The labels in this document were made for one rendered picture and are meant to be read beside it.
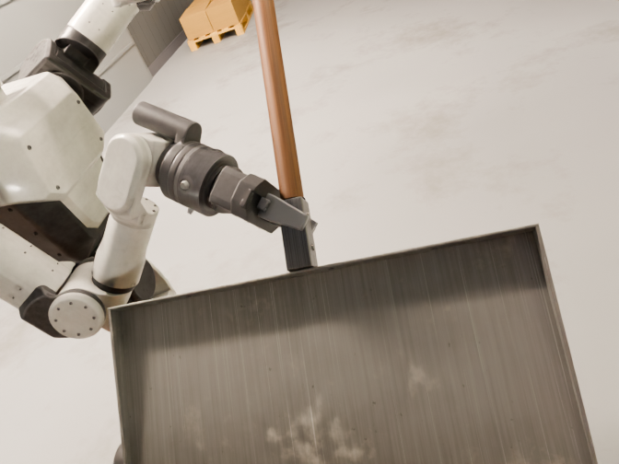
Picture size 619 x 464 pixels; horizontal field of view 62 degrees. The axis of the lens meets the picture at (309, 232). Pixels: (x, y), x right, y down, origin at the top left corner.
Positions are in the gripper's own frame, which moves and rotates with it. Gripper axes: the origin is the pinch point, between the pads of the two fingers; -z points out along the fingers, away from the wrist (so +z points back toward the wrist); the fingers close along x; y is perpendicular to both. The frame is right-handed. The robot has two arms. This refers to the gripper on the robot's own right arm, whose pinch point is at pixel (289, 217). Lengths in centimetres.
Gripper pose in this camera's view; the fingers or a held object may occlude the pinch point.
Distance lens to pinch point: 66.0
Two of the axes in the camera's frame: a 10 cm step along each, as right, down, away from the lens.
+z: -8.6, -3.9, 3.3
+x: 2.8, 1.9, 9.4
